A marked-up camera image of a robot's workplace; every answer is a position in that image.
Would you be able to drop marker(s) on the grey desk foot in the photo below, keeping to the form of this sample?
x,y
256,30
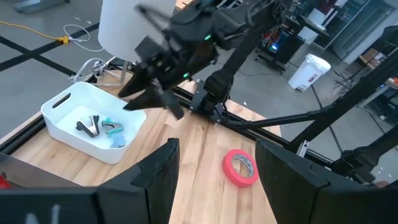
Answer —
x,y
40,4

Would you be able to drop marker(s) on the metal lamp stem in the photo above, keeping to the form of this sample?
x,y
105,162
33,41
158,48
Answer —
x,y
123,73

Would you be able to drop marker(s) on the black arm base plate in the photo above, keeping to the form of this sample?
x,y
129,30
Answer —
x,y
206,105

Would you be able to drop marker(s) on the red tape roll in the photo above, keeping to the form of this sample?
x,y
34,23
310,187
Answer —
x,y
228,168

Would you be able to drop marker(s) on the white trash can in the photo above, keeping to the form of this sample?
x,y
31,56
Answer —
x,y
308,74

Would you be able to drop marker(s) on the black staple remover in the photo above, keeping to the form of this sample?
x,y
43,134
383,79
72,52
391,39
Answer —
x,y
88,129

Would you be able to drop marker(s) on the white cylindrical lamp shade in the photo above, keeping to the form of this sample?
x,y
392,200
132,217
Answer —
x,y
124,28

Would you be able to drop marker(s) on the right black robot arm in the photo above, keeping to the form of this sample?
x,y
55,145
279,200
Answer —
x,y
236,62

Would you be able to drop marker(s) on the pale blue staple remover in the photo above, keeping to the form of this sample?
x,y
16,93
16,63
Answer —
x,y
118,141

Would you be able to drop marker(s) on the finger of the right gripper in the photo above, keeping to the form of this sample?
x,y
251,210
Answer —
x,y
155,99
138,84

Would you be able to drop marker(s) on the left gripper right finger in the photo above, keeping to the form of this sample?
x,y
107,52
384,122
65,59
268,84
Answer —
x,y
298,196

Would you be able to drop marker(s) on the black computer tower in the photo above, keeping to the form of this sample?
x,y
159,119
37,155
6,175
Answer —
x,y
289,53

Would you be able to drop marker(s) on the white plastic bin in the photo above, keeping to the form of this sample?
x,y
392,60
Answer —
x,y
93,99

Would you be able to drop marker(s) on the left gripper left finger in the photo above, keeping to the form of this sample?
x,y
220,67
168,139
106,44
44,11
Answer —
x,y
149,193

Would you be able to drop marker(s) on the black table frame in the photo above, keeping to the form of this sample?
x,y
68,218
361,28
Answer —
x,y
280,119

